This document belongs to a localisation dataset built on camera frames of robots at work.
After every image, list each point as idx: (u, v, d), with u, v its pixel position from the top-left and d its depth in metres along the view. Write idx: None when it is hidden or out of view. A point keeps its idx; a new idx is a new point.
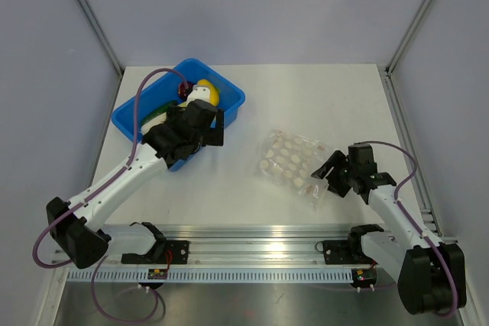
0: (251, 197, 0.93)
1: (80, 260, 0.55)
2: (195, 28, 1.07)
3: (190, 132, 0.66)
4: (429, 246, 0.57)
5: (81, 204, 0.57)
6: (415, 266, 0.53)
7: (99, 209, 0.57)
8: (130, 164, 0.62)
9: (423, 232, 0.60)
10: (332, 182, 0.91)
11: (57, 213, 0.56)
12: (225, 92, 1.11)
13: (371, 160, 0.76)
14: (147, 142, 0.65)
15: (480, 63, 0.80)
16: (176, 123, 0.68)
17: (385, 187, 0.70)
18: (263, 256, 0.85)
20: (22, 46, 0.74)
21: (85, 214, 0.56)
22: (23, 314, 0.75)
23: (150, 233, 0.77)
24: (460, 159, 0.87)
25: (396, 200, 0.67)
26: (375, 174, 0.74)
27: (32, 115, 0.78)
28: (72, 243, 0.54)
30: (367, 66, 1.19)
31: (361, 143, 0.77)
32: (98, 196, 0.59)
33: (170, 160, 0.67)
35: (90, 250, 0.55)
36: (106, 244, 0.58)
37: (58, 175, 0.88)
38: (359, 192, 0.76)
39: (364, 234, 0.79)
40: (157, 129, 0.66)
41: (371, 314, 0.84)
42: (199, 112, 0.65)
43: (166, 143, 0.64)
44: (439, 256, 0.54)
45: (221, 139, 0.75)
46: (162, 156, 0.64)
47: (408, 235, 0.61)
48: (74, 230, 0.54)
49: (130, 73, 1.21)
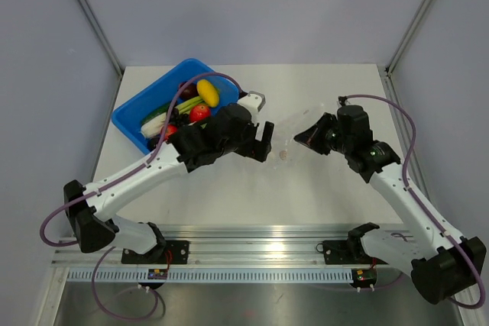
0: (251, 197, 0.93)
1: (85, 245, 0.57)
2: (195, 28, 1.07)
3: (218, 138, 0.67)
4: (452, 246, 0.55)
5: (95, 192, 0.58)
6: (442, 272, 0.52)
7: (111, 201, 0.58)
8: (150, 162, 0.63)
9: (445, 230, 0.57)
10: (317, 145, 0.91)
11: (72, 195, 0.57)
12: (225, 93, 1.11)
13: (367, 129, 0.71)
14: (171, 142, 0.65)
15: (480, 63, 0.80)
16: (205, 128, 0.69)
17: (393, 169, 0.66)
18: (263, 256, 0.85)
20: (21, 45, 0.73)
21: (96, 203, 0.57)
22: (23, 314, 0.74)
23: (153, 235, 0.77)
24: (461, 159, 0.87)
25: (407, 187, 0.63)
26: (375, 150, 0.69)
27: (31, 115, 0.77)
28: (79, 227, 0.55)
30: (367, 66, 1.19)
31: (355, 111, 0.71)
32: (111, 189, 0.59)
33: (192, 166, 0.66)
35: (95, 237, 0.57)
36: (112, 234, 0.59)
37: (57, 175, 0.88)
38: (358, 171, 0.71)
39: (361, 235, 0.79)
40: (186, 131, 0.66)
41: (371, 315, 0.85)
42: (231, 119, 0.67)
43: (191, 147, 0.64)
44: (467, 259, 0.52)
45: (264, 156, 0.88)
46: (182, 160, 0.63)
47: (428, 233, 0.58)
48: (83, 216, 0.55)
49: (130, 73, 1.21)
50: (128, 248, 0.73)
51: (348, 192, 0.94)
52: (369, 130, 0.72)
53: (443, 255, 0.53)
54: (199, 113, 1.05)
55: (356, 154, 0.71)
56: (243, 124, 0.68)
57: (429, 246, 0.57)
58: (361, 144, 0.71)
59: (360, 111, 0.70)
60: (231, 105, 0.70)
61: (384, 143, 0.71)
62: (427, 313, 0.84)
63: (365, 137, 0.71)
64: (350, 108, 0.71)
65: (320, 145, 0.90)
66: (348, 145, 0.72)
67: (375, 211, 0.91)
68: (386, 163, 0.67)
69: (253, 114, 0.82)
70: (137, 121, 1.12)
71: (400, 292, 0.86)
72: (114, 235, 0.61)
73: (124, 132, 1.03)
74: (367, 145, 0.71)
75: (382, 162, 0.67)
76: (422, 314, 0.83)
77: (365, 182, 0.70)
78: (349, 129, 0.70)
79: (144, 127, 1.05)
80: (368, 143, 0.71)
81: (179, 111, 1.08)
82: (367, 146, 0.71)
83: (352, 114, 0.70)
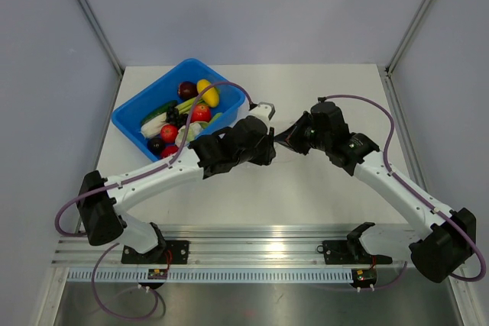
0: (250, 196, 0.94)
1: (94, 237, 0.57)
2: (196, 28, 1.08)
3: (234, 149, 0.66)
4: (444, 221, 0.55)
5: (116, 184, 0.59)
6: (441, 250, 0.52)
7: (131, 195, 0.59)
8: (171, 162, 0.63)
9: (435, 208, 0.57)
10: (296, 143, 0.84)
11: (92, 185, 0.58)
12: (225, 93, 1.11)
13: (341, 123, 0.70)
14: (192, 148, 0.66)
15: (479, 64, 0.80)
16: (223, 138, 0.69)
17: (374, 157, 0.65)
18: (263, 256, 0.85)
20: (22, 46, 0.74)
21: (117, 195, 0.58)
22: (23, 314, 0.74)
23: (154, 234, 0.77)
24: (460, 159, 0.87)
25: (391, 172, 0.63)
26: (353, 141, 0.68)
27: (32, 116, 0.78)
28: (93, 217, 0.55)
30: (367, 66, 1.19)
31: (329, 108, 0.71)
32: (134, 183, 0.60)
33: (208, 172, 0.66)
35: (106, 230, 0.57)
36: (122, 230, 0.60)
37: (58, 175, 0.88)
38: (341, 166, 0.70)
39: (358, 236, 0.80)
40: (205, 140, 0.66)
41: (370, 314, 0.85)
42: (249, 132, 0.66)
43: (211, 155, 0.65)
44: (461, 230, 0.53)
45: (269, 161, 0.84)
46: (202, 166, 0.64)
47: (419, 213, 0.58)
48: (102, 206, 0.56)
49: (130, 73, 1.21)
50: (128, 246, 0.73)
51: (347, 191, 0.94)
52: (344, 124, 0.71)
53: (436, 232, 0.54)
54: (200, 113, 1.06)
55: (336, 149, 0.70)
56: (259, 137, 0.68)
57: (422, 225, 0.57)
58: (339, 138, 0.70)
59: (332, 107, 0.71)
60: (247, 118, 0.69)
61: (361, 134, 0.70)
62: (427, 312, 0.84)
63: (342, 130, 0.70)
64: (325, 105, 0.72)
65: (300, 144, 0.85)
66: (327, 141, 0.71)
67: (374, 211, 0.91)
68: (367, 153, 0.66)
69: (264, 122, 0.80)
70: (137, 121, 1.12)
71: (400, 292, 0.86)
72: (123, 230, 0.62)
73: (124, 131, 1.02)
74: (344, 138, 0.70)
75: (363, 153, 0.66)
76: (422, 314, 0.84)
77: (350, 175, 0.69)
78: (327, 124, 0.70)
79: (144, 128, 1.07)
80: (345, 137, 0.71)
81: (179, 111, 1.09)
82: (345, 138, 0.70)
83: (325, 111, 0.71)
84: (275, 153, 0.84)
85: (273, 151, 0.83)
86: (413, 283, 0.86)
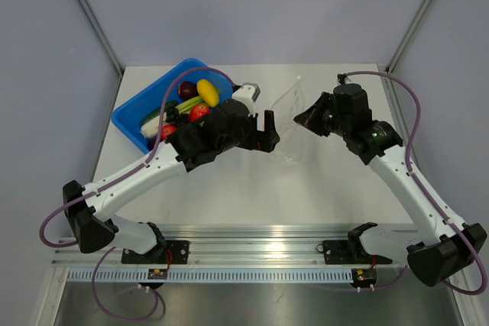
0: (250, 197, 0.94)
1: (84, 246, 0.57)
2: (195, 27, 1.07)
3: (215, 137, 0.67)
4: (454, 234, 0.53)
5: (94, 192, 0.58)
6: (445, 263, 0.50)
7: (110, 201, 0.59)
8: (148, 162, 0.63)
9: (448, 218, 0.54)
10: (315, 126, 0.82)
11: (72, 196, 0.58)
12: (224, 92, 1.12)
13: (365, 108, 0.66)
14: (170, 142, 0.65)
15: (480, 62, 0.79)
16: (202, 127, 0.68)
17: (396, 153, 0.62)
18: (263, 256, 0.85)
20: (22, 46, 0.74)
21: (95, 203, 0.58)
22: (23, 314, 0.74)
23: (153, 234, 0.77)
24: (460, 159, 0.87)
25: (410, 172, 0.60)
26: (376, 130, 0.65)
27: (32, 115, 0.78)
28: (78, 228, 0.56)
30: (367, 66, 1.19)
31: (354, 88, 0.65)
32: (111, 189, 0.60)
33: (190, 164, 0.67)
35: (95, 238, 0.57)
36: (112, 234, 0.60)
37: (58, 174, 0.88)
38: (357, 153, 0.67)
39: (359, 234, 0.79)
40: (184, 131, 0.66)
41: (370, 314, 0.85)
42: (228, 117, 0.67)
43: (190, 146, 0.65)
44: (470, 246, 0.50)
45: (270, 146, 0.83)
46: (182, 160, 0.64)
47: (431, 221, 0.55)
48: (82, 217, 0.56)
49: (130, 73, 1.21)
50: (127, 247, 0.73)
51: (347, 191, 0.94)
52: (368, 108, 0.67)
53: (445, 243, 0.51)
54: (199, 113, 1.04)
55: (356, 135, 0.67)
56: (238, 121, 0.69)
57: (431, 234, 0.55)
58: (360, 124, 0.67)
59: (359, 89, 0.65)
60: (225, 104, 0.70)
61: (384, 121, 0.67)
62: (427, 313, 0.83)
63: (364, 115, 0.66)
64: (346, 86, 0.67)
65: (318, 127, 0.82)
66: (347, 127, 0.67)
67: (375, 211, 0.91)
68: (387, 146, 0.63)
69: (248, 104, 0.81)
70: (138, 121, 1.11)
71: (400, 293, 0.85)
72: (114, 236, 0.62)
73: (124, 131, 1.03)
74: (366, 126, 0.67)
75: (382, 144, 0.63)
76: (422, 315, 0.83)
77: (364, 162, 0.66)
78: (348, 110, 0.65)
79: (144, 127, 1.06)
80: (367, 124, 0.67)
81: (179, 111, 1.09)
82: (367, 126, 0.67)
83: (348, 93, 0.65)
84: (276, 139, 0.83)
85: (275, 137, 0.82)
86: (413, 284, 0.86)
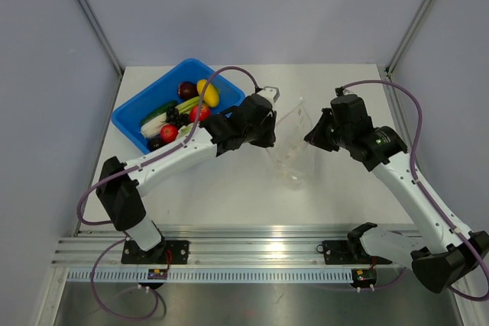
0: (250, 198, 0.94)
1: (121, 221, 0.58)
2: (195, 27, 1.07)
3: (244, 125, 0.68)
4: (461, 243, 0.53)
5: (137, 167, 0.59)
6: (452, 270, 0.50)
7: (151, 176, 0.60)
8: (186, 143, 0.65)
9: (455, 227, 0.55)
10: (322, 145, 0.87)
11: (113, 170, 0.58)
12: (225, 93, 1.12)
13: (364, 115, 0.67)
14: (203, 127, 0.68)
15: (480, 62, 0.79)
16: (230, 117, 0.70)
17: (399, 159, 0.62)
18: (263, 256, 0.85)
20: (21, 46, 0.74)
21: (138, 176, 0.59)
22: (23, 314, 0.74)
23: (158, 230, 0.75)
24: (460, 159, 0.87)
25: (416, 180, 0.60)
26: (379, 137, 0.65)
27: (31, 116, 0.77)
28: (120, 201, 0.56)
30: (367, 66, 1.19)
31: (351, 98, 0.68)
32: (153, 165, 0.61)
33: (221, 150, 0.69)
35: (131, 213, 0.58)
36: (144, 213, 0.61)
37: (58, 174, 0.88)
38: (361, 160, 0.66)
39: (360, 236, 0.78)
40: (215, 120, 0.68)
41: (370, 314, 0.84)
42: (255, 108, 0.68)
43: (221, 132, 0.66)
44: (476, 253, 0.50)
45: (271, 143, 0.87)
46: (216, 142, 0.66)
47: (438, 230, 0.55)
48: (126, 188, 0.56)
49: (130, 73, 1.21)
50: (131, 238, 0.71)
51: (346, 191, 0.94)
52: (367, 116, 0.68)
53: (451, 253, 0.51)
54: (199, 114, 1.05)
55: (359, 143, 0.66)
56: (266, 112, 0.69)
57: (438, 243, 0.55)
58: (361, 132, 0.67)
59: (356, 98, 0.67)
60: (254, 94, 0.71)
61: (386, 127, 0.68)
62: (427, 313, 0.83)
63: (364, 123, 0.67)
64: (344, 97, 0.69)
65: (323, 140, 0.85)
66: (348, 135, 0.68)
67: (375, 211, 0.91)
68: (392, 153, 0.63)
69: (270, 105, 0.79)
70: (137, 121, 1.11)
71: (400, 293, 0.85)
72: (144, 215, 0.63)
73: (124, 130, 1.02)
74: (367, 133, 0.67)
75: (386, 151, 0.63)
76: (422, 316, 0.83)
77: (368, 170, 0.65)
78: (347, 117, 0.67)
79: (144, 128, 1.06)
80: (368, 131, 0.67)
81: (179, 111, 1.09)
82: (368, 133, 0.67)
83: (347, 101, 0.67)
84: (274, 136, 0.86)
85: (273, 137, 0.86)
86: (414, 284, 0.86)
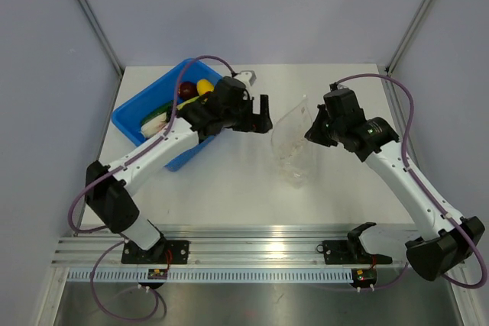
0: (250, 198, 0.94)
1: (115, 222, 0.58)
2: (195, 27, 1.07)
3: (221, 109, 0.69)
4: (453, 227, 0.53)
5: (121, 167, 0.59)
6: (444, 254, 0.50)
7: (137, 174, 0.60)
8: (166, 134, 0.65)
9: (446, 213, 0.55)
10: (318, 140, 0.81)
11: (98, 174, 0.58)
12: None
13: (357, 108, 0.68)
14: (181, 117, 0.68)
15: (480, 62, 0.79)
16: (206, 102, 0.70)
17: (390, 149, 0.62)
18: (263, 256, 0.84)
20: (21, 46, 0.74)
21: (124, 176, 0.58)
22: (23, 314, 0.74)
23: (157, 229, 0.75)
24: (459, 159, 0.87)
25: (407, 168, 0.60)
26: (370, 127, 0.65)
27: (31, 116, 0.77)
28: (110, 202, 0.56)
30: (367, 66, 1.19)
31: (343, 91, 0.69)
32: (137, 162, 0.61)
33: (202, 136, 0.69)
35: (123, 214, 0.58)
36: (137, 210, 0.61)
37: (58, 174, 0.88)
38: (353, 150, 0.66)
39: (358, 234, 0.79)
40: (192, 107, 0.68)
41: (370, 314, 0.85)
42: (229, 88, 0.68)
43: (200, 118, 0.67)
44: (467, 237, 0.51)
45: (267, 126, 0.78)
46: (195, 130, 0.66)
47: (429, 215, 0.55)
48: (114, 189, 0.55)
49: (130, 73, 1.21)
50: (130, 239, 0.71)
51: (346, 191, 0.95)
52: (360, 108, 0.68)
53: (443, 237, 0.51)
54: None
55: (351, 133, 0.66)
56: (241, 93, 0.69)
57: (430, 228, 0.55)
58: (353, 123, 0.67)
59: (348, 91, 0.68)
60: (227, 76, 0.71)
61: (379, 119, 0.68)
62: (426, 312, 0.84)
63: (357, 114, 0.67)
64: (336, 91, 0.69)
65: (322, 134, 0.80)
66: (341, 127, 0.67)
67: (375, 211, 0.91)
68: (383, 143, 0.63)
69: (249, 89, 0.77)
70: (138, 121, 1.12)
71: (400, 293, 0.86)
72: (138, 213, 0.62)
73: (124, 130, 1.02)
74: (360, 124, 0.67)
75: (379, 140, 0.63)
76: (422, 315, 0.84)
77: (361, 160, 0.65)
78: (339, 110, 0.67)
79: (144, 128, 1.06)
80: (361, 122, 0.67)
81: None
82: (361, 124, 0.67)
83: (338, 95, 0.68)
84: (272, 123, 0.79)
85: (269, 120, 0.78)
86: (413, 284, 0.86)
